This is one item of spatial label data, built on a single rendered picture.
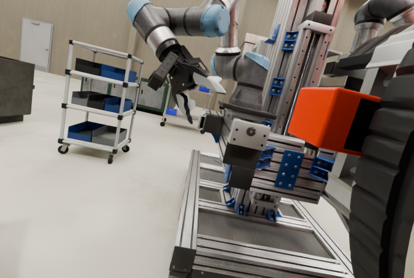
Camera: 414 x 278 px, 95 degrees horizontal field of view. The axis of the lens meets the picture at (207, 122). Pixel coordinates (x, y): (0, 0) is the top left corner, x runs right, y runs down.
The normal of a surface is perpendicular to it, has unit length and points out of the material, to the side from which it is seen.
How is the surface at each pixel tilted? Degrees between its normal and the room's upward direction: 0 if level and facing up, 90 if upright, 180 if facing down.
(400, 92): 84
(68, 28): 90
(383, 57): 90
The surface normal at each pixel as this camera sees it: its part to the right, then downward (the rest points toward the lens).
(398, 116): -0.96, -0.26
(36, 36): 0.02, 0.17
